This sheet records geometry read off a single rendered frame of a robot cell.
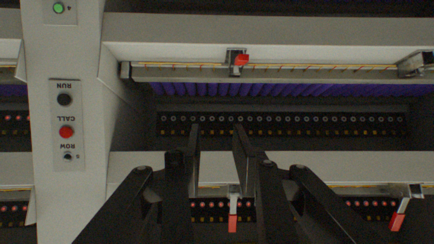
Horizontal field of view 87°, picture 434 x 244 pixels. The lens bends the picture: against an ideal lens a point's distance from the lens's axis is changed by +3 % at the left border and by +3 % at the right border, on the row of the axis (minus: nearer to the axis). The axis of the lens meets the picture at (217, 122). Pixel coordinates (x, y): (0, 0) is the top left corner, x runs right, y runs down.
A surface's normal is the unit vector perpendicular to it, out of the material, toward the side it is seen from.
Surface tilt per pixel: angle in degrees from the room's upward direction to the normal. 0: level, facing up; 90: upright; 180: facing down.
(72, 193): 90
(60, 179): 90
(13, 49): 18
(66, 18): 90
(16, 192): 108
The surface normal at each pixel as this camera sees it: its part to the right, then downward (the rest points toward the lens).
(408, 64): -1.00, 0.00
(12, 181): 0.04, -0.22
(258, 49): 0.00, 0.98
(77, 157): 0.04, 0.10
